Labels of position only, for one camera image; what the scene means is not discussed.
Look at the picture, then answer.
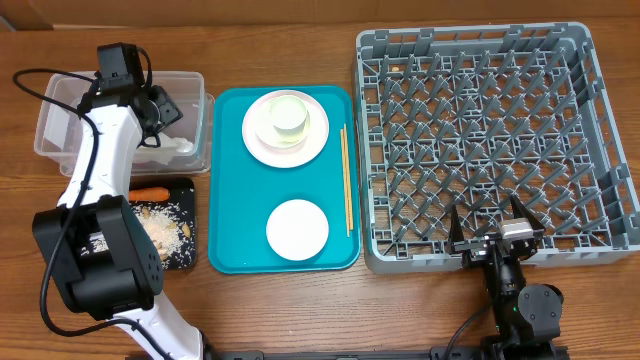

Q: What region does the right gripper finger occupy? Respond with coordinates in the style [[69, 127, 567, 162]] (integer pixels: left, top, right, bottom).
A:
[[448, 204, 465, 244], [509, 194, 545, 231]]

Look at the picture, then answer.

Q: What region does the white cup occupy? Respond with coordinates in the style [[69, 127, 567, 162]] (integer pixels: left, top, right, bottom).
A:
[[269, 95, 308, 142]]

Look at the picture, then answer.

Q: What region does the large white plate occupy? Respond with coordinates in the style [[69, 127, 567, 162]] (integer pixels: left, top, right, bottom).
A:
[[242, 90, 329, 168]]

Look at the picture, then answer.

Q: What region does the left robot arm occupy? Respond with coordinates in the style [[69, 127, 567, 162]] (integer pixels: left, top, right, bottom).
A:
[[32, 86, 215, 359]]

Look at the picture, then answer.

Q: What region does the orange carrot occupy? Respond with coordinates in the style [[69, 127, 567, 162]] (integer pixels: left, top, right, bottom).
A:
[[129, 187, 170, 202]]

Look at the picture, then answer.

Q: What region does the food scraps pile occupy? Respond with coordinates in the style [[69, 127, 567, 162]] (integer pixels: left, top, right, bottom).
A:
[[74, 202, 196, 269]]

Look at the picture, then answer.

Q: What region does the white napkin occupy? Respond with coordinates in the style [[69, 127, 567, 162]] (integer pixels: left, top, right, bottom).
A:
[[133, 133, 194, 165]]

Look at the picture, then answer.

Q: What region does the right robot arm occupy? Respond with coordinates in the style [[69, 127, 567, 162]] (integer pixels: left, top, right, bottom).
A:
[[442, 195, 570, 360]]

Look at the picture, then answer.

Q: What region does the black plastic tray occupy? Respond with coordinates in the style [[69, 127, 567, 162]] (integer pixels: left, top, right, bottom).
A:
[[52, 176, 197, 282]]

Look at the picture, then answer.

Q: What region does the teal plastic tray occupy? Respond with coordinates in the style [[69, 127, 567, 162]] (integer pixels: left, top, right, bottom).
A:
[[208, 85, 362, 274]]

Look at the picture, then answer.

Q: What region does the clear plastic bin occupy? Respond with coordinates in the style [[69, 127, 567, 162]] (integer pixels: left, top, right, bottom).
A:
[[34, 71, 214, 176]]

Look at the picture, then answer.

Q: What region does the grey dish rack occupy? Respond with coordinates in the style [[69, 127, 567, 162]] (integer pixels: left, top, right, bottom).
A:
[[355, 22, 639, 273]]

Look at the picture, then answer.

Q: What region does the wooden chopstick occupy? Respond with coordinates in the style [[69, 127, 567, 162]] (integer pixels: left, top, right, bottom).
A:
[[339, 128, 351, 238], [342, 124, 354, 231]]

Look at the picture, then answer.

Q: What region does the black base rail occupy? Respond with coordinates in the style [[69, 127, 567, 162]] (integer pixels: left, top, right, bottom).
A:
[[214, 345, 571, 360]]

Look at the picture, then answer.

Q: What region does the green-rimmed white bowl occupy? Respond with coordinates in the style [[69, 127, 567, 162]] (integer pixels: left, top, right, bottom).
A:
[[255, 99, 311, 149]]

